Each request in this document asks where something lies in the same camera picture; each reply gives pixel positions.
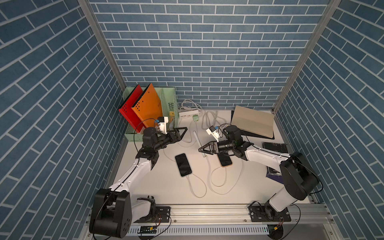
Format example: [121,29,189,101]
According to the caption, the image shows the coiled white power cord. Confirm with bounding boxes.
[200,110,227,130]

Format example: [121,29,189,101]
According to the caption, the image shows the black book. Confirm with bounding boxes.
[263,142,289,154]

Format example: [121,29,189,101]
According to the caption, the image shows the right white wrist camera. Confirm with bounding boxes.
[206,126,220,142]

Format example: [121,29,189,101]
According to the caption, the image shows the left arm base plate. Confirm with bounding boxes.
[134,206,171,224]

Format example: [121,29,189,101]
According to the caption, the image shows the phone pink case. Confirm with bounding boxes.
[218,153,233,167]

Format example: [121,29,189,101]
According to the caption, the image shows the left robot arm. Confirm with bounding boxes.
[89,127,188,238]

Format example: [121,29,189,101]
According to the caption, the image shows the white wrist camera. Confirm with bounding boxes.
[156,117,169,134]
[206,126,220,142]

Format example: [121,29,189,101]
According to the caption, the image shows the phone green case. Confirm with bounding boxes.
[193,131,207,158]

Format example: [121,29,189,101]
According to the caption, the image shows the phone white cable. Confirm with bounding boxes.
[205,155,227,188]
[185,173,208,199]
[208,166,244,196]

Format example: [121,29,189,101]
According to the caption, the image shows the phone blue case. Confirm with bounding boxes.
[175,154,193,177]

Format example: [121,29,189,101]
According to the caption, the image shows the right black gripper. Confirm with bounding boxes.
[199,141,235,156]

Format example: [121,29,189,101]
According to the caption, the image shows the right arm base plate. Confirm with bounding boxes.
[248,205,292,223]

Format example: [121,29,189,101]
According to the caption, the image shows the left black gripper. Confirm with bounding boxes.
[152,128,187,152]

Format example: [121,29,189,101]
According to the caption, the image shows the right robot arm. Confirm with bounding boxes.
[199,125,321,216]

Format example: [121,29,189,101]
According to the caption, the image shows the aluminium front rail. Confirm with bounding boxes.
[158,203,334,226]

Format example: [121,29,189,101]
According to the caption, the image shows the orange file folder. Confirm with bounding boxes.
[133,84,164,128]

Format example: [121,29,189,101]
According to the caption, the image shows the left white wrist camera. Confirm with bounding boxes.
[156,117,169,134]

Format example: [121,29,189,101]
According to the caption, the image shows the green plastic file basket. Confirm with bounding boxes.
[119,84,179,142]

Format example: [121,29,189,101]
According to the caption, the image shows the white power strip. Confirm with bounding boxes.
[179,110,200,119]

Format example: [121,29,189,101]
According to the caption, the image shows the red file folder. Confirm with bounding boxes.
[119,85,145,134]

